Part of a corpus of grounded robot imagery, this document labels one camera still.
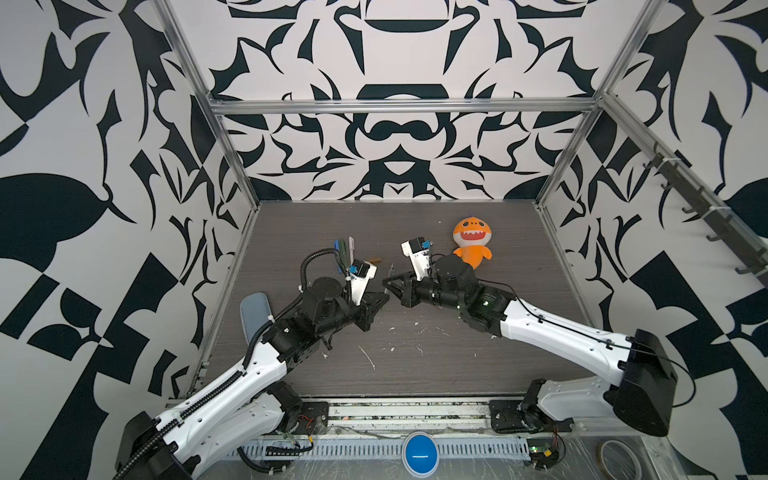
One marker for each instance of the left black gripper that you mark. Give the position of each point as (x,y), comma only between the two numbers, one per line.
(366,311)

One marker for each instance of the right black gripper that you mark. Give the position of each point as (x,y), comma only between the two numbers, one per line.
(409,292)

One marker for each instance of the green pen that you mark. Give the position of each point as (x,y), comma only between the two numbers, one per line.
(344,252)

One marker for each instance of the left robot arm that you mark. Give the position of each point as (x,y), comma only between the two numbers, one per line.
(251,398)

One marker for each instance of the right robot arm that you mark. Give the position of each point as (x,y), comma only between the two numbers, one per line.
(632,377)

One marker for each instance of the orange shark plush toy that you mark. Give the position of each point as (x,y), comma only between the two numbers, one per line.
(471,236)

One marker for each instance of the grey blue pencil case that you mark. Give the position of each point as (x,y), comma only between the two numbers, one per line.
(254,312)

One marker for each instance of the blue round button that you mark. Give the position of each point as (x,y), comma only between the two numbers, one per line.
(420,455)

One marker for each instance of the tape roll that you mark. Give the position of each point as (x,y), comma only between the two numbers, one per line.
(617,461)

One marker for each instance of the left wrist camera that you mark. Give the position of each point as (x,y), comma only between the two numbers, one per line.
(360,273)

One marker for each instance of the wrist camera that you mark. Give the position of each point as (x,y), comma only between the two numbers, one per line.
(418,251)
(360,273)

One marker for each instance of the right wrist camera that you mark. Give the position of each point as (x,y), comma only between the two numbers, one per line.
(418,251)

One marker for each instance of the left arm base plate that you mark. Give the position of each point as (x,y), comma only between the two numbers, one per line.
(310,418)

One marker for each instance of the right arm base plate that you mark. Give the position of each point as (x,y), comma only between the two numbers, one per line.
(517,417)

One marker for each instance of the white cable duct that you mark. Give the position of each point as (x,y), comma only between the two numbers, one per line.
(327,449)

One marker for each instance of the black hook rail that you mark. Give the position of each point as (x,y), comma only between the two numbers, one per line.
(702,203)

